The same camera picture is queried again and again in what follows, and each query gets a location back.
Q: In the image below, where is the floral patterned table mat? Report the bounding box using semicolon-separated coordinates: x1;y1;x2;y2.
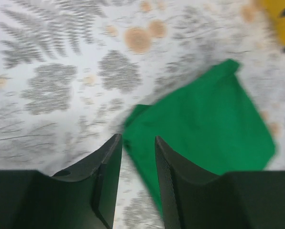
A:
0;0;285;229

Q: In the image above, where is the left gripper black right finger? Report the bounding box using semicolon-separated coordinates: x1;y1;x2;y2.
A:
155;136;285;229

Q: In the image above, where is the yellow plastic bin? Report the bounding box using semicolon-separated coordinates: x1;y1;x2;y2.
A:
261;0;285;46

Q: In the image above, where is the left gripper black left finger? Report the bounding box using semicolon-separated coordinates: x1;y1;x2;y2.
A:
0;134;122;229

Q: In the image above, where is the green t shirt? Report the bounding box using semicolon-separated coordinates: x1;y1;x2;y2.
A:
123;59;275;210

